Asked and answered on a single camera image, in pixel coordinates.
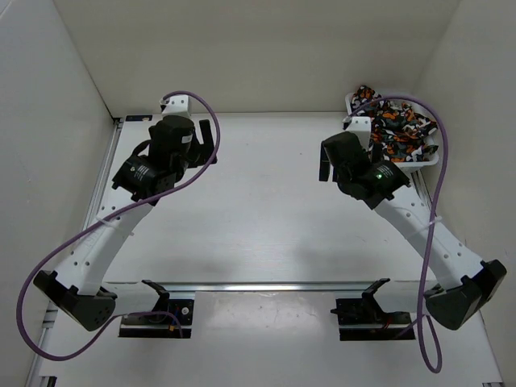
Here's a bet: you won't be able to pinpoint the left aluminium side rail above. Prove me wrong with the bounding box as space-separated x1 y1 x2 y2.
25 118 123 386

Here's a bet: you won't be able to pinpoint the dark blue label sticker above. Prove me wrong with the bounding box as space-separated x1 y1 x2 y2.
124 114 153 122

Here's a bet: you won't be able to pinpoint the aluminium front rail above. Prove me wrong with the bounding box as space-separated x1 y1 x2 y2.
100 281 440 293

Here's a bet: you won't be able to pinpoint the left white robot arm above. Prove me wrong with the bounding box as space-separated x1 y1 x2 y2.
33 115 217 331

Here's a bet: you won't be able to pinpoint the white plastic basket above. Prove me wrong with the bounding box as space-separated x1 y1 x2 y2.
344 91 441 175

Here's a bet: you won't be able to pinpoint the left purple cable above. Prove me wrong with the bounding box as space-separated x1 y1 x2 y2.
15 90 222 361

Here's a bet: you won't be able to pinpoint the camouflage patterned shorts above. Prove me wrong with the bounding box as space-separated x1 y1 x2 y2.
348 84 440 164

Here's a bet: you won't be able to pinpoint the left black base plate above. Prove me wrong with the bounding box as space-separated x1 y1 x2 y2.
119 280 195 339

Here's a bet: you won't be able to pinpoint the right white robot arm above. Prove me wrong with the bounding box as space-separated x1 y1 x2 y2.
319 131 507 331

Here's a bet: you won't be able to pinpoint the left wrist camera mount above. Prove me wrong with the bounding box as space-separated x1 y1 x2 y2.
160 94 191 119

